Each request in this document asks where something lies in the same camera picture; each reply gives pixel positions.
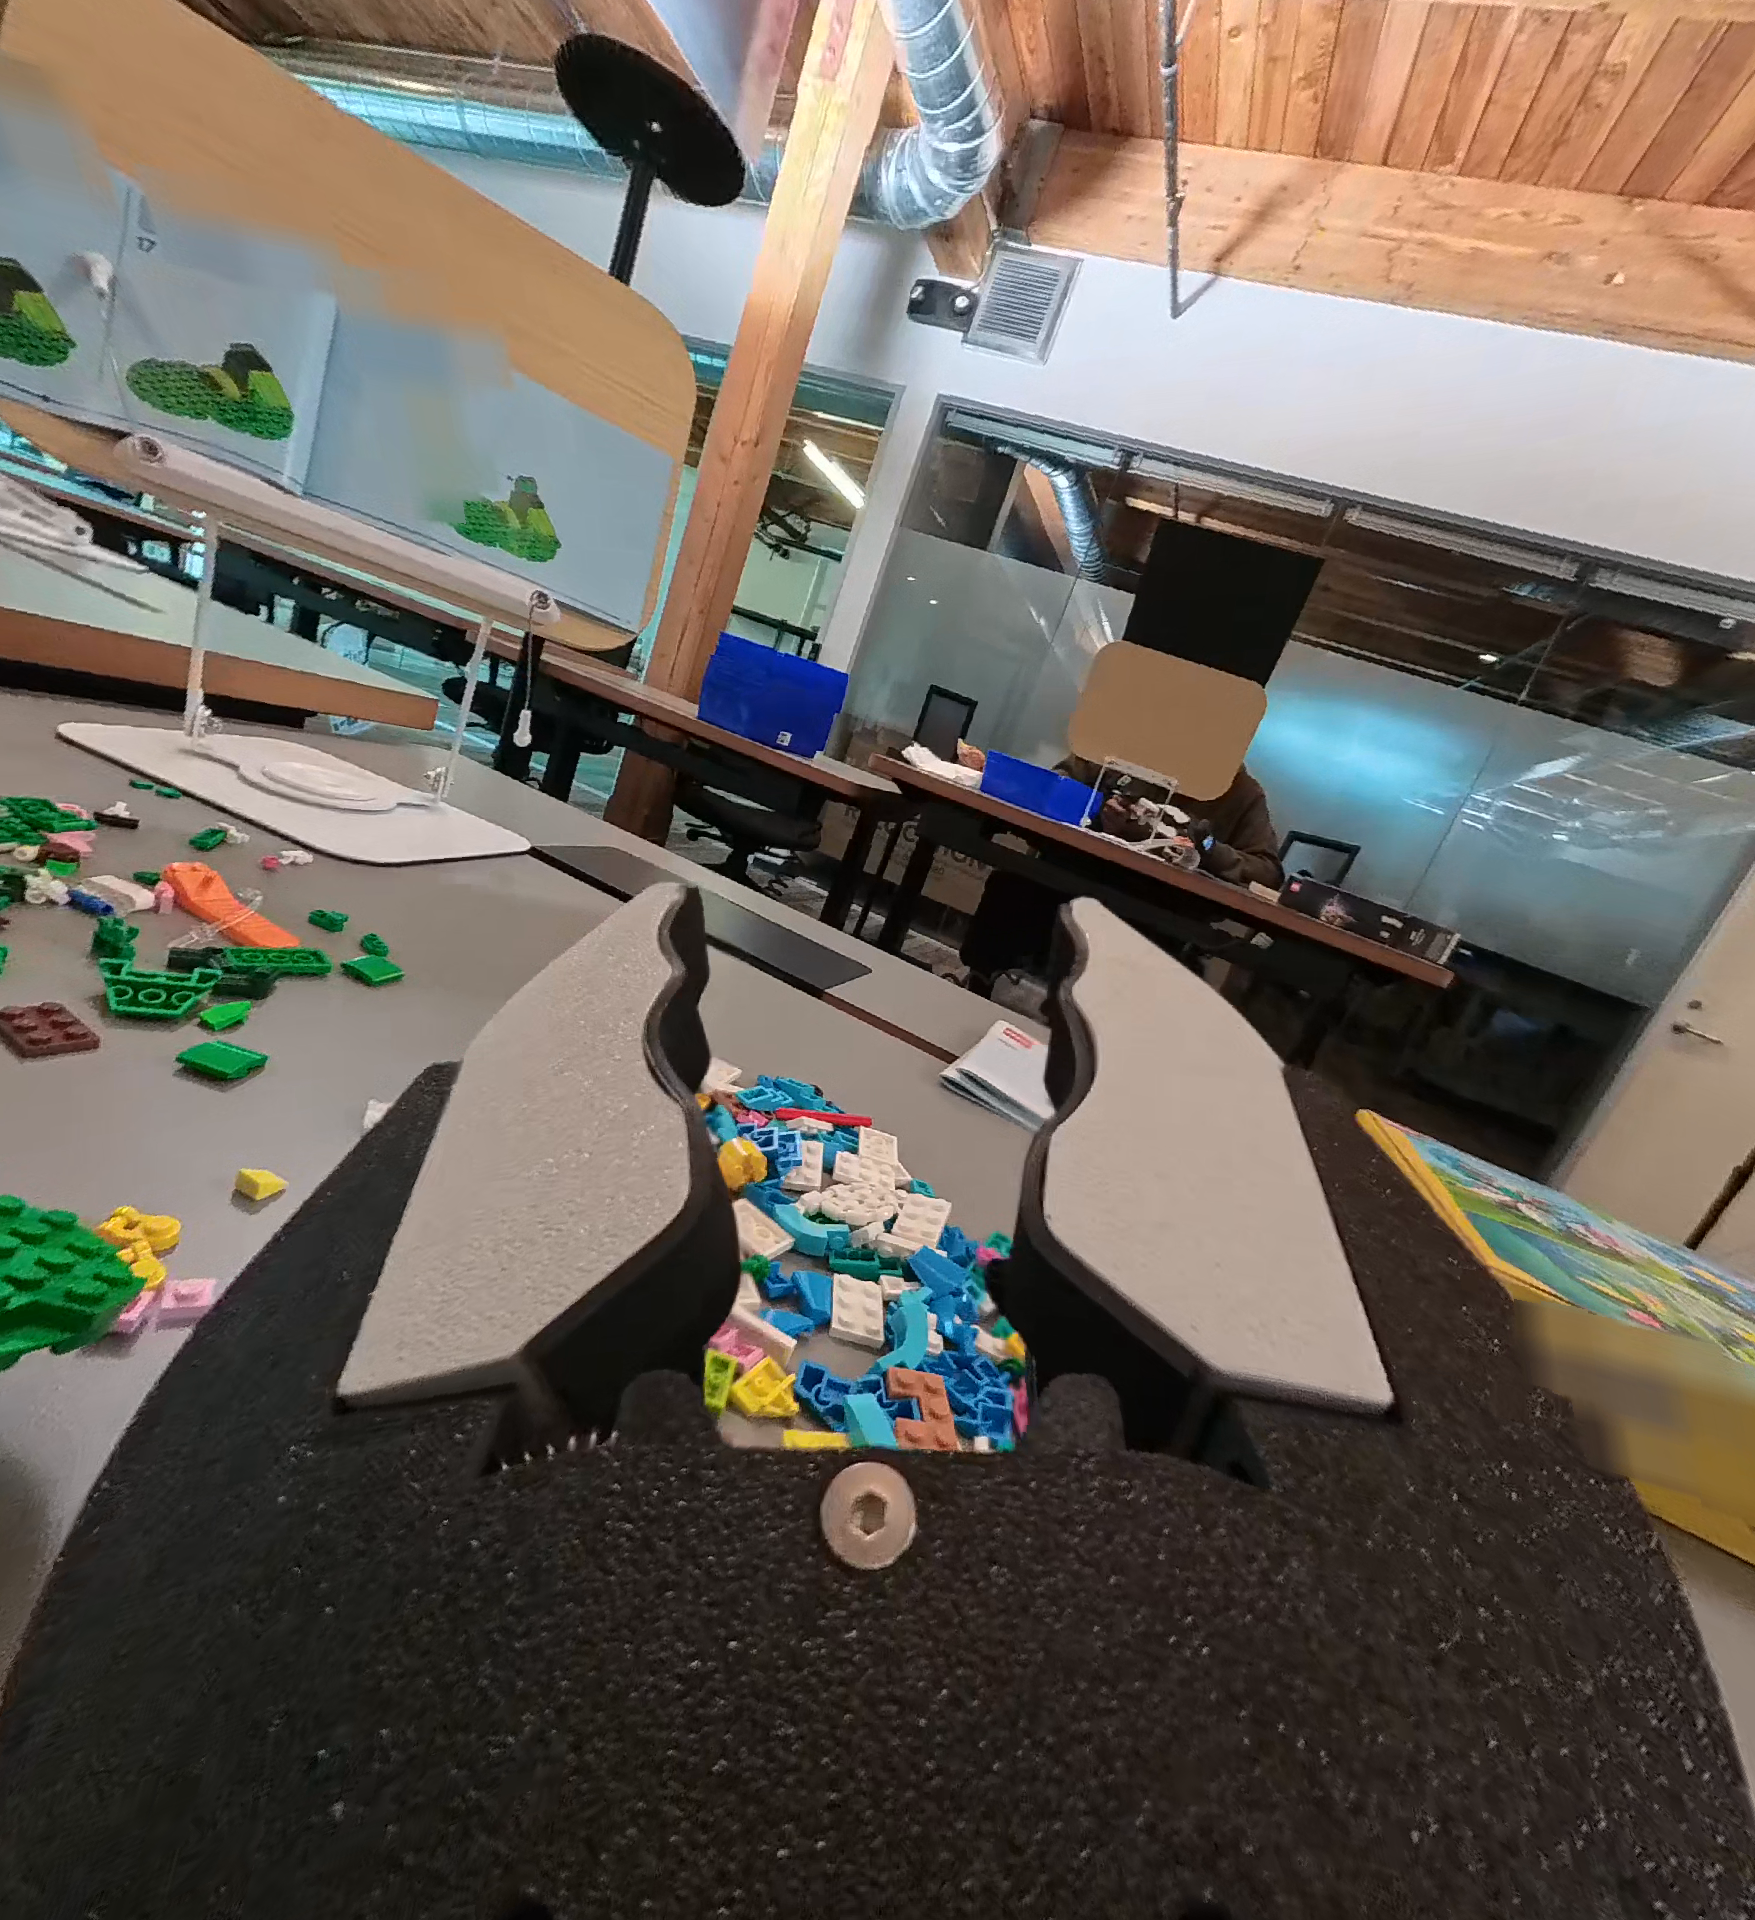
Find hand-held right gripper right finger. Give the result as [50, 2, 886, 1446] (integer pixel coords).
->
[986, 896, 1400, 1457]

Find flat instruction booklet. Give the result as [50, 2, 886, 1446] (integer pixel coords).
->
[938, 1018, 1055, 1131]

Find yellow toy set box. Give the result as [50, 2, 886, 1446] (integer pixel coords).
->
[1358, 1107, 1755, 1607]

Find scatter of green toy bricks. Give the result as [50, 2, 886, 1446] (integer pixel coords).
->
[0, 776, 407, 1086]

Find black table cable cover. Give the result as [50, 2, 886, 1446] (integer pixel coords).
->
[533, 844, 874, 997]

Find blue storage bin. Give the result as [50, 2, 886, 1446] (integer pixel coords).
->
[697, 630, 851, 761]
[978, 749, 1108, 828]

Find open instruction booklet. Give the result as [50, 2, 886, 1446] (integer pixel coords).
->
[0, 31, 687, 636]

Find dark boxed set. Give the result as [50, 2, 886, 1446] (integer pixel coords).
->
[1273, 875, 1462, 967]

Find green toy brick model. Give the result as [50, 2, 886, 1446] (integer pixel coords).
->
[0, 1131, 147, 1385]

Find wooden book stand board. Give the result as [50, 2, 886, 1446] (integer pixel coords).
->
[0, 0, 703, 662]

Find scattered pink yellow toy bricks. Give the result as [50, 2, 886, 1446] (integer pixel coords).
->
[94, 1202, 221, 1340]

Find silver flexible air duct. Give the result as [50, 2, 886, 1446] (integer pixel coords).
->
[748, 0, 1002, 231]
[1022, 453, 1122, 580]

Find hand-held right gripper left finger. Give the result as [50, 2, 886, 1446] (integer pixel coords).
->
[334, 882, 745, 1468]

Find black wall screen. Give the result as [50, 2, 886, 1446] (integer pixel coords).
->
[1124, 516, 1326, 689]

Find wooden support post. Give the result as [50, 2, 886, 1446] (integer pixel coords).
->
[604, 0, 897, 846]

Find grey wooden-edged table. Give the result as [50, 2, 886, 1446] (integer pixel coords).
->
[0, 495, 439, 735]

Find pile of colourful toy bricks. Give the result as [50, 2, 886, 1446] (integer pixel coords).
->
[697, 1057, 1038, 1457]

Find white acrylic stand base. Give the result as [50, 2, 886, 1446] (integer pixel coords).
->
[57, 428, 556, 870]

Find long wooden-edged table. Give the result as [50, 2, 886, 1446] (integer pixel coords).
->
[869, 751, 1459, 1059]
[516, 646, 904, 931]

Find black round pole-mounted disc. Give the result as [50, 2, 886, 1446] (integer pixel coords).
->
[552, 26, 748, 290]

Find wall air vent grille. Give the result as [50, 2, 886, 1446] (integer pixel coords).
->
[961, 243, 1085, 365]

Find orange brick separator tool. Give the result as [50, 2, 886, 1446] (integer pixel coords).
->
[160, 858, 305, 951]

